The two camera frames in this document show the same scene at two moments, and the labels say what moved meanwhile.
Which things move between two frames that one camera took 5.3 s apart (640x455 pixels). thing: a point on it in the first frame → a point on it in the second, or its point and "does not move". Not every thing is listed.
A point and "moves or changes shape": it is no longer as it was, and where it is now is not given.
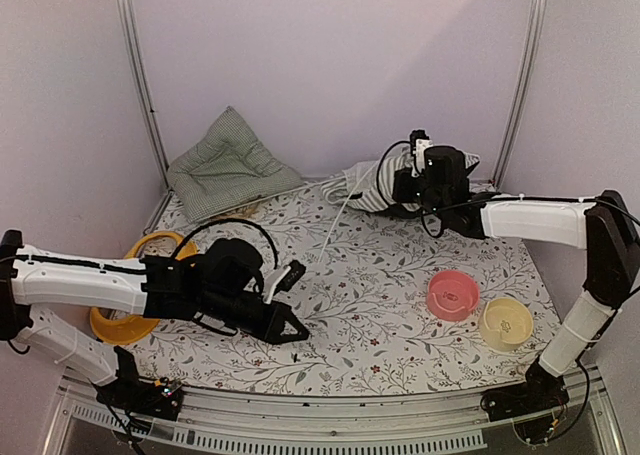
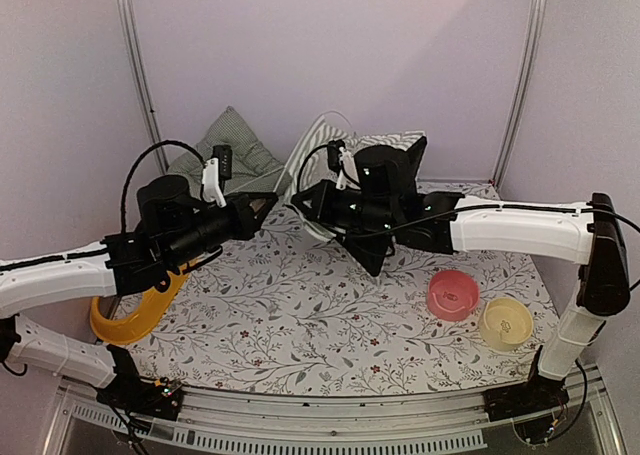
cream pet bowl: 504,324 does not move
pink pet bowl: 452,295 does not move
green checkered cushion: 231,167 does not move
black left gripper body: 224,306 → 192,240
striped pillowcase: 369,184 moves or changes shape
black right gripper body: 427,200 → 365,220
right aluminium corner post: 524,76 does not move
